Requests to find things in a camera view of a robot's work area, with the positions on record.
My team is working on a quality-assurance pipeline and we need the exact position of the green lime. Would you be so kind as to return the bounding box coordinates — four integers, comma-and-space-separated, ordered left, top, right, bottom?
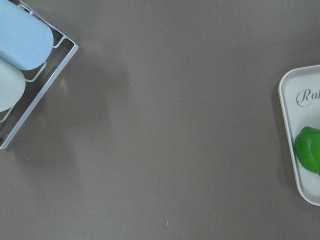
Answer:
294, 126, 320, 175

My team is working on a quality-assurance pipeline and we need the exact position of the light blue cup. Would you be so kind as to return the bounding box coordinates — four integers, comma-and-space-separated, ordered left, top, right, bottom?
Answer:
0, 0, 54, 71

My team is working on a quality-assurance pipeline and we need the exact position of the cream rectangular tray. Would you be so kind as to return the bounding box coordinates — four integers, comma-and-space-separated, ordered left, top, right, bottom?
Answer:
278, 65, 320, 206

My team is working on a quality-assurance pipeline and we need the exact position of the mint green cup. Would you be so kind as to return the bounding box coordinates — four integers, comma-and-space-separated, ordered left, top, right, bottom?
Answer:
0, 58, 26, 112

